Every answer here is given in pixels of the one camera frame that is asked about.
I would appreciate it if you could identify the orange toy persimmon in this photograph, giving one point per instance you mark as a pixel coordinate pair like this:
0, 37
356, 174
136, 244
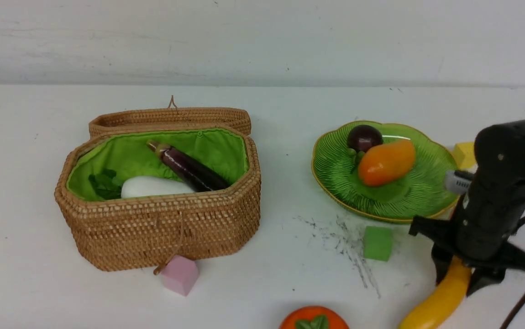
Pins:
313, 317

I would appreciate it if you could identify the woven wicker basket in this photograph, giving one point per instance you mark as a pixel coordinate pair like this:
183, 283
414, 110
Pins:
142, 232

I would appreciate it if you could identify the green foam cube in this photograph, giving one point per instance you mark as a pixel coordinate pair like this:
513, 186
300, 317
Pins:
377, 243

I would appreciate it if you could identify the purple toy eggplant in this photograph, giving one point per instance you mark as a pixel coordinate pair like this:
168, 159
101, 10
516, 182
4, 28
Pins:
196, 175

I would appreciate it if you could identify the green glass plate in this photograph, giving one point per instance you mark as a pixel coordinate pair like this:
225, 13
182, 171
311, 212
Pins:
421, 192

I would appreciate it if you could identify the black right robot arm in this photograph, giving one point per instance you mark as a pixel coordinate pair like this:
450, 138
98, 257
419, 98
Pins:
492, 209

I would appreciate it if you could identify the yellow toy banana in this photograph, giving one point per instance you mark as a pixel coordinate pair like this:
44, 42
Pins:
445, 299

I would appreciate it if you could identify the yellow foam cube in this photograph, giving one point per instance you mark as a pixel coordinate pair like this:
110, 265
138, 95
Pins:
464, 155

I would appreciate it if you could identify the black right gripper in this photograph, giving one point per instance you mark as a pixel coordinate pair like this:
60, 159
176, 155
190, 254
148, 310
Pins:
489, 270

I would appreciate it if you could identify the orange toy mango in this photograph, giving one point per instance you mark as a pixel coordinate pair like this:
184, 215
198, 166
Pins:
386, 163

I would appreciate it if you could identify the dark purple toy mangosteen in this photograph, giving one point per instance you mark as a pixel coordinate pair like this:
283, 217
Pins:
361, 139

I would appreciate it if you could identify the pink foam cube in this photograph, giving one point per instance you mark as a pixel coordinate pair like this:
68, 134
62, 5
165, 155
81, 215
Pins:
180, 275

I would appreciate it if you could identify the woven wicker basket lid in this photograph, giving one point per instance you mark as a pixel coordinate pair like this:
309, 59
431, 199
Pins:
173, 115

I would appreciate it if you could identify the white toy radish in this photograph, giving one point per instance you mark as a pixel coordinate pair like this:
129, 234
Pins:
109, 186

